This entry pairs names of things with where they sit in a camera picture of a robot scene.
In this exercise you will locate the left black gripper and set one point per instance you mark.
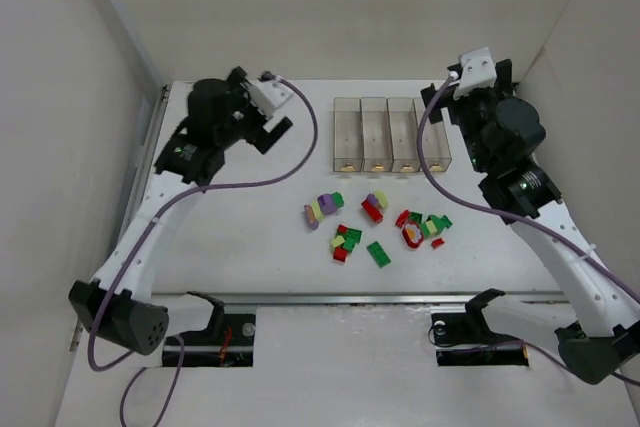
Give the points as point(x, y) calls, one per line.
point(273, 133)

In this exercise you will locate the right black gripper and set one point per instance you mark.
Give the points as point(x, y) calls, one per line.
point(432, 98)

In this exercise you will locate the purple rounded lego brick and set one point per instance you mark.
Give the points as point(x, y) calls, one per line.
point(327, 204)

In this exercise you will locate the light green lego brick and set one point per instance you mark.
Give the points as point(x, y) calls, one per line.
point(317, 211)

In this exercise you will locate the green square lego brick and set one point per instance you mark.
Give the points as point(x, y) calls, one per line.
point(338, 200)

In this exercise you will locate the purple flower lego piece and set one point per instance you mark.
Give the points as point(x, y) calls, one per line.
point(310, 218)

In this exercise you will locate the green lego plate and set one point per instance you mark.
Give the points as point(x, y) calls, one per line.
point(353, 234)

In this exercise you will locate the small green lego brick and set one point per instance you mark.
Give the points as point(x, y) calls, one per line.
point(349, 245)

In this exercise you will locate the long green lego brick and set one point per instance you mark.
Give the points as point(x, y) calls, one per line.
point(378, 254)

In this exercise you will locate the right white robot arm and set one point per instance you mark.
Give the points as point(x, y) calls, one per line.
point(602, 332)

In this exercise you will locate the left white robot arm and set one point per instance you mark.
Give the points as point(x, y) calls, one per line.
point(116, 304)

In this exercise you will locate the clear container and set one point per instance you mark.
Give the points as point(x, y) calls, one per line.
point(435, 143)
point(377, 150)
point(403, 131)
point(348, 144)

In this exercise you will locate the pale green lego brick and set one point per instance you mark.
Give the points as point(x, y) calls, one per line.
point(381, 199)

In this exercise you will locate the small purple lego brick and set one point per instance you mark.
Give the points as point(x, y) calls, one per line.
point(372, 199)

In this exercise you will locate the red round lego piece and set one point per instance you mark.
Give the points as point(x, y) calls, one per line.
point(403, 218)

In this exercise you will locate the pale yellow lego brick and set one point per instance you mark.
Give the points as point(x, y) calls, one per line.
point(337, 241)

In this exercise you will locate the green lego brick cluster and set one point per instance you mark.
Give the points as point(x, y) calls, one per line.
point(431, 225)

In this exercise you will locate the red square lego brick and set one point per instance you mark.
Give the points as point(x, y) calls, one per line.
point(340, 254)

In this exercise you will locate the red flower lego piece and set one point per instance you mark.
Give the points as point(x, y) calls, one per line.
point(412, 234)

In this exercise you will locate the small red lego piece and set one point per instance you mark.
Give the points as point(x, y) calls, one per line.
point(437, 243)

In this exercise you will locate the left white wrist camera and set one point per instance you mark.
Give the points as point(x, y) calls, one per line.
point(269, 96)

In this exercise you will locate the aluminium rail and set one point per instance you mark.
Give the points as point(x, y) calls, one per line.
point(314, 299)

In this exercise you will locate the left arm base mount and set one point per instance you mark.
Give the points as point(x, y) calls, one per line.
point(201, 333)

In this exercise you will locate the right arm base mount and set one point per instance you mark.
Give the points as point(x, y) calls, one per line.
point(463, 339)

